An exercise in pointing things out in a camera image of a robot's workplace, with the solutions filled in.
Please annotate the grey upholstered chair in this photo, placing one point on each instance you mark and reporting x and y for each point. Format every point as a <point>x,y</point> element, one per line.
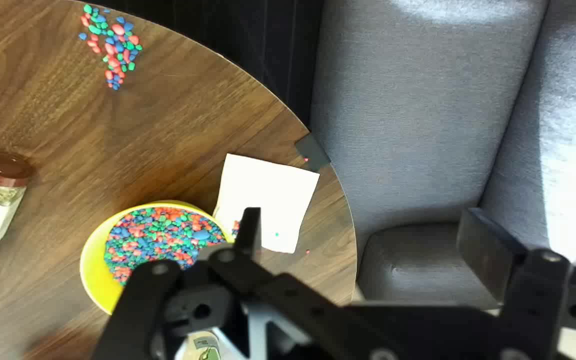
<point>421,120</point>

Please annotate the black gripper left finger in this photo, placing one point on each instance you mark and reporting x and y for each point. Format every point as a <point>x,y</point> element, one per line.
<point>248,230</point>

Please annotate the scattered colourful candy pile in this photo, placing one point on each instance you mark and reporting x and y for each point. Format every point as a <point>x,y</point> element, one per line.
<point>114,46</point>

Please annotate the yellow bowl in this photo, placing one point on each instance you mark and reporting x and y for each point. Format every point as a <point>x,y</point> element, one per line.
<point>94,266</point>

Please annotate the printed paper cup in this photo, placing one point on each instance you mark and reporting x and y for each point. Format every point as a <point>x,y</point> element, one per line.
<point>204,349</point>

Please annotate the colourful candy bowl filling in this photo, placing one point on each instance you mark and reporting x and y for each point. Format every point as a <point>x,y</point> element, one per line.
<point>161,232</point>

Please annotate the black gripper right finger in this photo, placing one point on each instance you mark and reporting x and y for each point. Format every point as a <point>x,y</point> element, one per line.
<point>488,251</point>

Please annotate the white paper napkin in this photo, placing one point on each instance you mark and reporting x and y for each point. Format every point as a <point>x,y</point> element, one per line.
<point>268,192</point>

